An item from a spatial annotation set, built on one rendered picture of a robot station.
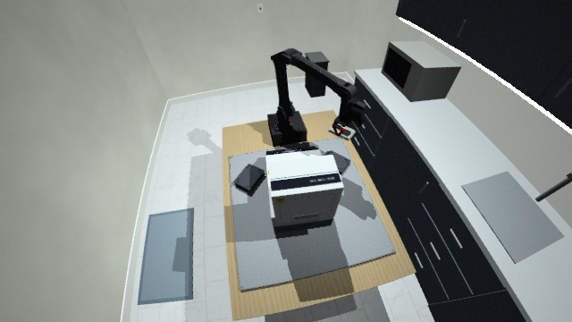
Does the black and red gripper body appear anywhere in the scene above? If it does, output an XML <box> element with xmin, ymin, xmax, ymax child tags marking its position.
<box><xmin>332</xmin><ymin>110</ymin><xmax>351</xmax><ymax>129</ymax></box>

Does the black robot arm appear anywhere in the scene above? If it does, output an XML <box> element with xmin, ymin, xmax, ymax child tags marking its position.
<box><xmin>271</xmin><ymin>48</ymin><xmax>366</xmax><ymax>131</ymax></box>

